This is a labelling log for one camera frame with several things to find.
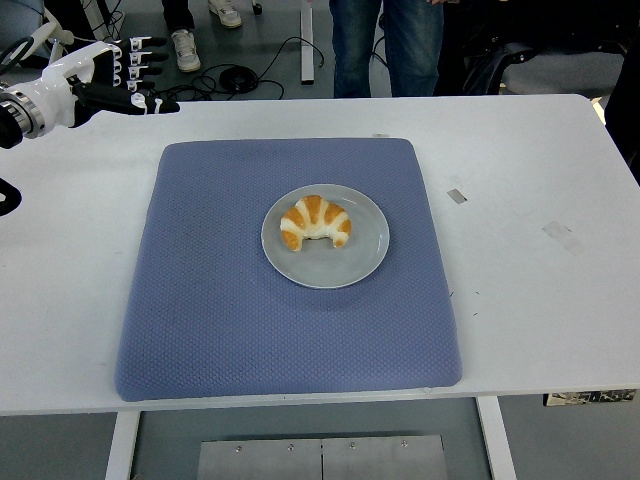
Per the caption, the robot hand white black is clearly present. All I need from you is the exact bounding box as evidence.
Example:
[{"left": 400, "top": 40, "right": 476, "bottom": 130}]
[{"left": 33, "top": 36, "right": 181, "bottom": 135}]

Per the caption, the croissant bread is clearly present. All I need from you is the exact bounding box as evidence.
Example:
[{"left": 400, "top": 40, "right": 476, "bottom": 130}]
[{"left": 279, "top": 194, "right": 353, "bottom": 251}]

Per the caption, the blue office chair white armrest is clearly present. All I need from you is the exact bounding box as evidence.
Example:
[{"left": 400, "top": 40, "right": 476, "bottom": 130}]
[{"left": 0, "top": 0, "right": 76, "bottom": 76}]

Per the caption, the white floor beam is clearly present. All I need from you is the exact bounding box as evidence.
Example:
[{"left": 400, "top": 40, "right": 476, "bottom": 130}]
[{"left": 298, "top": 0, "right": 317, "bottom": 86}]

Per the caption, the blue quilted mat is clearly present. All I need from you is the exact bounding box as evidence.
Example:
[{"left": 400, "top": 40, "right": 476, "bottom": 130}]
[{"left": 113, "top": 137, "right": 462, "bottom": 404}]

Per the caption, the grey round plate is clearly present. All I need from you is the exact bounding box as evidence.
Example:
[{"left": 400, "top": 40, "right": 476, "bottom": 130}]
[{"left": 260, "top": 183, "right": 390, "bottom": 290}]

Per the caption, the white table leg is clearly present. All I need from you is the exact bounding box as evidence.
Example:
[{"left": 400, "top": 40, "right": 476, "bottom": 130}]
[
  {"left": 104, "top": 410, "right": 142, "bottom": 480},
  {"left": 475, "top": 397, "right": 517, "bottom": 480}
]

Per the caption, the dark jacket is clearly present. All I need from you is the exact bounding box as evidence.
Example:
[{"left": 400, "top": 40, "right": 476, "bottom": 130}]
[{"left": 433, "top": 22, "right": 524, "bottom": 97}]

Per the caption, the grey metal plate with screws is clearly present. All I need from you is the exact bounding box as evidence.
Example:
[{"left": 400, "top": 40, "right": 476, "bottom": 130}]
[{"left": 197, "top": 434, "right": 449, "bottom": 480}]

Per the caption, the grey chair seat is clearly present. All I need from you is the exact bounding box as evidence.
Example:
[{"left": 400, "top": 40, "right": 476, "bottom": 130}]
[{"left": 501, "top": 41, "right": 627, "bottom": 97}]

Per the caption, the large clear tape piece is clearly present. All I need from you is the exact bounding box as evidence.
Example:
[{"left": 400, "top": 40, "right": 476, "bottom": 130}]
[{"left": 541, "top": 221, "right": 585, "bottom": 255}]

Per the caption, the black white patterned sticker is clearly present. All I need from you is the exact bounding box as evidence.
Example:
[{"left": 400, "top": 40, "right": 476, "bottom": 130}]
[{"left": 543, "top": 388, "right": 637, "bottom": 407}]

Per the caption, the black coiled cable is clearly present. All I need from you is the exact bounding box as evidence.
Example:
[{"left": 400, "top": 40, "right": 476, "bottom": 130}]
[{"left": 218, "top": 64, "right": 260, "bottom": 94}]

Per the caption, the long black floor cable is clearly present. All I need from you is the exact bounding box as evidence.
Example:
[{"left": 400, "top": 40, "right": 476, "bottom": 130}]
[{"left": 149, "top": 35, "right": 327, "bottom": 102}]

